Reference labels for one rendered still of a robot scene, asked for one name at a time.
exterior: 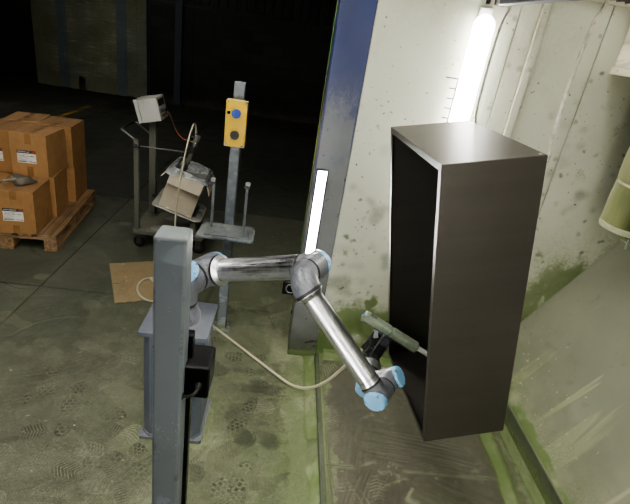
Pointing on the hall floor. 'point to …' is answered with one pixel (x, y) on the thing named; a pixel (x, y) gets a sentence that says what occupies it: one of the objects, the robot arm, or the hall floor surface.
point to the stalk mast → (230, 214)
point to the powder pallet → (72, 213)
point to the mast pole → (170, 358)
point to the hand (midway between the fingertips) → (381, 329)
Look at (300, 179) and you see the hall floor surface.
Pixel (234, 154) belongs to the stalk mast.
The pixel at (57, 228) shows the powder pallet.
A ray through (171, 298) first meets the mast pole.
